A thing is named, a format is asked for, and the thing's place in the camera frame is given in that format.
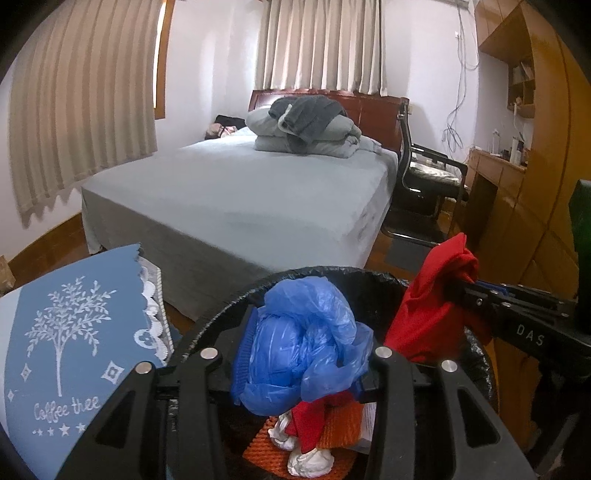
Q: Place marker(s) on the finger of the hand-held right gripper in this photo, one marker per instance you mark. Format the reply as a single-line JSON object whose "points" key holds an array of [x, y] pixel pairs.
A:
{"points": [[480, 304], [531, 294]]}

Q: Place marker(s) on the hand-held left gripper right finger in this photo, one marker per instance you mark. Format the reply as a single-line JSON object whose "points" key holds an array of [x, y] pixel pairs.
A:
{"points": [[415, 415]]}

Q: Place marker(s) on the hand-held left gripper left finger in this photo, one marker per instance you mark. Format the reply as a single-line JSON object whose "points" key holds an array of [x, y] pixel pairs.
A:
{"points": [[184, 415]]}

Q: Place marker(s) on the small white box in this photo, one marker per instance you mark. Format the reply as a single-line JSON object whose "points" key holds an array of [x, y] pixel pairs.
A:
{"points": [[365, 424]]}

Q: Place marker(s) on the red knit glove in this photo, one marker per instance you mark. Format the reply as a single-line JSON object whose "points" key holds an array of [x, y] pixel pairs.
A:
{"points": [[307, 424], [425, 304]]}

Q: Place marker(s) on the trash bin with black bag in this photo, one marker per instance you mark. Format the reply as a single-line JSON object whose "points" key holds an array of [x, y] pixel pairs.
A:
{"points": [[482, 369]]}

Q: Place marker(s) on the knotted white cloth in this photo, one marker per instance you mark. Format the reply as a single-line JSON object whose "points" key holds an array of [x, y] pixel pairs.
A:
{"points": [[281, 431]]}

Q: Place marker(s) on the blue cloth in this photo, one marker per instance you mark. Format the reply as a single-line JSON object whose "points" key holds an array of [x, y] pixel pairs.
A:
{"points": [[300, 341]]}

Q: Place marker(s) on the dark grey floor mat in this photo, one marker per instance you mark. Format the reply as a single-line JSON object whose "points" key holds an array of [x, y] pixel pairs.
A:
{"points": [[411, 254]]}

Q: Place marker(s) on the blue tree-print tablecloth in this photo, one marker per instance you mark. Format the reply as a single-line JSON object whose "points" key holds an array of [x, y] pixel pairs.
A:
{"points": [[92, 369]]}

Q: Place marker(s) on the black office chair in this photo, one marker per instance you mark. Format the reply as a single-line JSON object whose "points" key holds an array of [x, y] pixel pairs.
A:
{"points": [[425, 177]]}

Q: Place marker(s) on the white lace cloth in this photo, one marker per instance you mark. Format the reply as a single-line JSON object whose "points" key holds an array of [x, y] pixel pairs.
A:
{"points": [[152, 277]]}

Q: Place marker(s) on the white bottle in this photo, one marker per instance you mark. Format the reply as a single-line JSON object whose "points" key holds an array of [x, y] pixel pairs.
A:
{"points": [[496, 143]]}

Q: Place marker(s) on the light grey pillow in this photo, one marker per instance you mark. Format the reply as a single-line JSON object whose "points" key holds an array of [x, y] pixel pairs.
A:
{"points": [[371, 144]]}

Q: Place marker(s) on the pile of pillows and blankets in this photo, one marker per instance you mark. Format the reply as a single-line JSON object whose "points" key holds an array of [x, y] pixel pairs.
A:
{"points": [[332, 138]]}

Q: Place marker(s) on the wooden headboard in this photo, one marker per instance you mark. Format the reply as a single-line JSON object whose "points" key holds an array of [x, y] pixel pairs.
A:
{"points": [[369, 110]]}

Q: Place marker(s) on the bed with grey sheet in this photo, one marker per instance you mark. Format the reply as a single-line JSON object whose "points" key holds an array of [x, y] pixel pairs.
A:
{"points": [[231, 194]]}

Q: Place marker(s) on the brown paper bag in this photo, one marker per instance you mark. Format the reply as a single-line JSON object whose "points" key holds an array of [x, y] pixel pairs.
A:
{"points": [[5, 272]]}

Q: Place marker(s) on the dark grey blanket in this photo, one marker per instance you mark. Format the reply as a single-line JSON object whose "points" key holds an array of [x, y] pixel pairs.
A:
{"points": [[309, 115]]}

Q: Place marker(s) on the pink bundle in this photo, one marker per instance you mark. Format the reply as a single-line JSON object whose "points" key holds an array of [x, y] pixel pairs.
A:
{"points": [[214, 131]]}

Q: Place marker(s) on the black bag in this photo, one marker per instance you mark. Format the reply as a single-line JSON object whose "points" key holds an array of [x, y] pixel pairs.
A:
{"points": [[231, 121]]}

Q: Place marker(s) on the narrow beige curtain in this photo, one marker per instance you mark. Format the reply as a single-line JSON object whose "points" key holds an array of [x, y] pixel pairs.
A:
{"points": [[318, 46]]}

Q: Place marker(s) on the wide beige curtain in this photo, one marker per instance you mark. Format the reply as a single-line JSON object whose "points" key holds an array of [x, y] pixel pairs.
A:
{"points": [[83, 101]]}

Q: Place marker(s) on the wooden wall unit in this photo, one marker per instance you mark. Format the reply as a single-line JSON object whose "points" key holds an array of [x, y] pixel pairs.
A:
{"points": [[531, 207]]}

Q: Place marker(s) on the wooden window frame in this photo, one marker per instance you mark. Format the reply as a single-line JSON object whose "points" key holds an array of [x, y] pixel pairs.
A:
{"points": [[164, 55]]}

